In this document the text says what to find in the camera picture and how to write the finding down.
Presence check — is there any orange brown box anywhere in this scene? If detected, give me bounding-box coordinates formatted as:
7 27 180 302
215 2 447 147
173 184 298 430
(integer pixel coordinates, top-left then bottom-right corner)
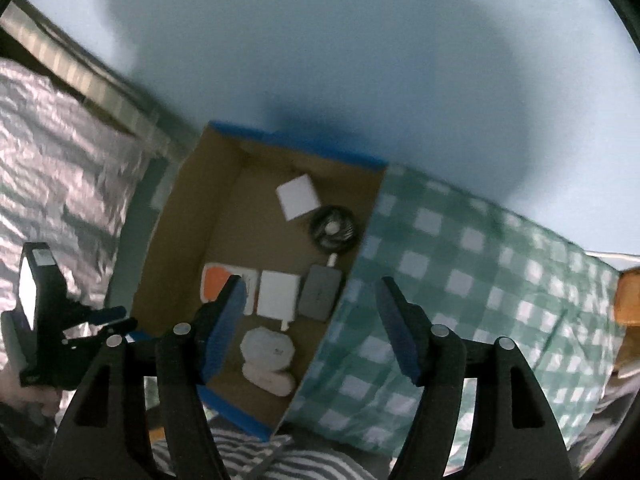
612 267 640 376

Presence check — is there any orange and white packet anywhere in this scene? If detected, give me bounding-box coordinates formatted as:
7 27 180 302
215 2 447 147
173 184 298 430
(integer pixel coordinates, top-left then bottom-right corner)
201 262 260 316

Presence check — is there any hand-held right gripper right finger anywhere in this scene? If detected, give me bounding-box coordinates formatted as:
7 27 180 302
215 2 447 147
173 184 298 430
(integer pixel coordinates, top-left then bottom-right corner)
375 276 576 480

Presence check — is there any small black fan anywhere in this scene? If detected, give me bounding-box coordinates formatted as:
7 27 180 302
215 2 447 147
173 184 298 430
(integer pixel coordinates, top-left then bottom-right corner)
310 205 360 267

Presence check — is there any grey striped cloth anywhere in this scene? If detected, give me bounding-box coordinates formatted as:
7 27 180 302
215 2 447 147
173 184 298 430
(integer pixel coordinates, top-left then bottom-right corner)
150 427 381 480

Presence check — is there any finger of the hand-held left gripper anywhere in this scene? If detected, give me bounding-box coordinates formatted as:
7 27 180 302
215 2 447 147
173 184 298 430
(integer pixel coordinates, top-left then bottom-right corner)
90 306 127 325
100 317 139 339

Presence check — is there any black power adapter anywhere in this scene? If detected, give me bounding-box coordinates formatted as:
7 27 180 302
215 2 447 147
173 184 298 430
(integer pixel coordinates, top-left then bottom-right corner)
297 265 346 321

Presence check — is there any pale striped rail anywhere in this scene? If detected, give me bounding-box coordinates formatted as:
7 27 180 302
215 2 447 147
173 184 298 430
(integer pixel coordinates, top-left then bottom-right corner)
0 0 201 161

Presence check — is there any white plug charger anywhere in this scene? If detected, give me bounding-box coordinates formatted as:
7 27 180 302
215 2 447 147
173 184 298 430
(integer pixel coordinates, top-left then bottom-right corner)
256 270 302 332

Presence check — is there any white cube charger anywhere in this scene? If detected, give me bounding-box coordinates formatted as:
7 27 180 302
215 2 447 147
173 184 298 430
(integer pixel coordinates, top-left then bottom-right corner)
276 174 322 222

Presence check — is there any green checkered cloth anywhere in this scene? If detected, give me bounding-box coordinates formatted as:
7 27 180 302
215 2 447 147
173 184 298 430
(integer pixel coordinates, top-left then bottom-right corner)
287 162 631 456

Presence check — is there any white rounded device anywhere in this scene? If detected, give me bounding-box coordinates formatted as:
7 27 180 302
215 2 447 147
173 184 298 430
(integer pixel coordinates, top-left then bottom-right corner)
240 327 296 397

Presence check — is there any cardboard box with blue tape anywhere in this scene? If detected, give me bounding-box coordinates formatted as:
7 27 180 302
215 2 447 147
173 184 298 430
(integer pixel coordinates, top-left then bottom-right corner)
102 120 390 442

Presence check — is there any person's left hand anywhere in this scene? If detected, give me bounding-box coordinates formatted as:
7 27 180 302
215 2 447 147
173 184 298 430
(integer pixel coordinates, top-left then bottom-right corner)
0 362 63 418

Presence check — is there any silver foil sheet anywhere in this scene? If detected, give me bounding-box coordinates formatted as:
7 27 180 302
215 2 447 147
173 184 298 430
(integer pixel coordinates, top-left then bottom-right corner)
0 57 166 461

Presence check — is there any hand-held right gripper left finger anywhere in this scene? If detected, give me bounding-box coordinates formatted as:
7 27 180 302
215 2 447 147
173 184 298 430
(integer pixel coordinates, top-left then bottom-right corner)
42 274 248 480

